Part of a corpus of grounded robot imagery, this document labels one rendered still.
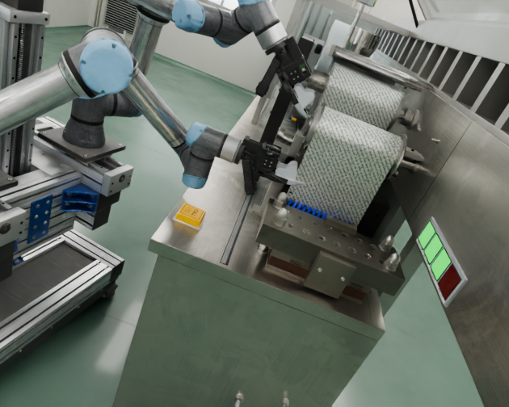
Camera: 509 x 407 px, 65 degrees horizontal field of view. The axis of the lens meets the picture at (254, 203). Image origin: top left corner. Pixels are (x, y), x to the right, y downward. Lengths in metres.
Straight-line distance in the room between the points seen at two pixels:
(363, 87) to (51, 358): 1.58
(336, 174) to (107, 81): 0.65
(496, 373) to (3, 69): 1.37
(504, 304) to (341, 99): 0.84
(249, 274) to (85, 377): 1.01
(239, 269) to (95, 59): 0.60
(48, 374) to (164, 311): 0.79
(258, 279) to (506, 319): 0.57
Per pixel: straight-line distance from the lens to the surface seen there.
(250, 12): 1.13
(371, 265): 1.10
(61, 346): 1.95
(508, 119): 0.98
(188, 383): 1.38
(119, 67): 1.00
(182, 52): 7.02
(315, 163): 1.16
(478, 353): 0.76
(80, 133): 1.60
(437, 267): 0.92
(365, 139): 1.16
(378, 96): 1.38
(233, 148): 1.14
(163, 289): 1.14
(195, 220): 1.14
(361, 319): 1.13
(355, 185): 1.19
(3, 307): 1.81
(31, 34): 1.44
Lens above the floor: 1.53
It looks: 27 degrees down
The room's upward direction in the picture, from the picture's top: 22 degrees clockwise
